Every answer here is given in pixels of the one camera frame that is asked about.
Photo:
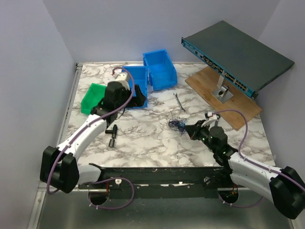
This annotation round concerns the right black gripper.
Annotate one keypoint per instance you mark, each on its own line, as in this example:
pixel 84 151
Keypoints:
pixel 193 130

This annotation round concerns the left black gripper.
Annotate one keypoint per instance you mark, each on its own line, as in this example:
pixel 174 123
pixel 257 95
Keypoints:
pixel 137 101

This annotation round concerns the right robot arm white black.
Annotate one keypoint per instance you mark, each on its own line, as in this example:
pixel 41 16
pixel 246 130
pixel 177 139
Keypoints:
pixel 282 186

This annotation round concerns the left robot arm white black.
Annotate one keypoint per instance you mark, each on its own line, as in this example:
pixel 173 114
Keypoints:
pixel 59 166

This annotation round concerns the small silver wrench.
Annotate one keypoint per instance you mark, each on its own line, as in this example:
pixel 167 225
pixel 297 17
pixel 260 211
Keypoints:
pixel 179 103

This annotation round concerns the blue plastic bin left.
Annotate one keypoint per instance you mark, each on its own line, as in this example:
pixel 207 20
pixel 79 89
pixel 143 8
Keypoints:
pixel 140 75

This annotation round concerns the blue plastic bin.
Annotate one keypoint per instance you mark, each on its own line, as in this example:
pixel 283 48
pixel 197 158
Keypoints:
pixel 162 73
pixel 140 75

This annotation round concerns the blue plastic bin right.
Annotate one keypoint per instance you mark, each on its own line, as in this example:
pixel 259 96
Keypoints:
pixel 162 73

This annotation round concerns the green plastic bin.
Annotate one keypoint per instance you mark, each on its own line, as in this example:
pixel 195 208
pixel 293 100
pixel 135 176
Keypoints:
pixel 93 96

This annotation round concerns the wooden board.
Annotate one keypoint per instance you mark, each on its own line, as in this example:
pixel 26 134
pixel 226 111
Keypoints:
pixel 205 83

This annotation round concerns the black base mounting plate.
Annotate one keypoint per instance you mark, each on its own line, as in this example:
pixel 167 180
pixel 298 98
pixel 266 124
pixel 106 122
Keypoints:
pixel 165 182

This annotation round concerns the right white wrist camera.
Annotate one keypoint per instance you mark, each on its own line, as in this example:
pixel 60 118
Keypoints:
pixel 210 118

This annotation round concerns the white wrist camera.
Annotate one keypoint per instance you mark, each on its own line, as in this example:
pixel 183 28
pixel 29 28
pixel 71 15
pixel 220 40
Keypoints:
pixel 210 118
pixel 123 78

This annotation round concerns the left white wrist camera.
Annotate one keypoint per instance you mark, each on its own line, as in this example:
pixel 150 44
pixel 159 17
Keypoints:
pixel 123 78

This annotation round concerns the metal switch stand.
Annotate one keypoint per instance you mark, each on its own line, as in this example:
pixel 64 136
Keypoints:
pixel 222 92

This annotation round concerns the black T-handle tool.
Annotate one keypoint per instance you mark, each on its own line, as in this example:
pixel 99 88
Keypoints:
pixel 113 132

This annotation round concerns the aluminium frame rail left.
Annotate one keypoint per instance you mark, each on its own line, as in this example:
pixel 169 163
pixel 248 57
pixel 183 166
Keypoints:
pixel 69 106

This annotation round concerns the dark network switch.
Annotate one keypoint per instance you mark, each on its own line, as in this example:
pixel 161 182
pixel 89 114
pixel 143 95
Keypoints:
pixel 242 60

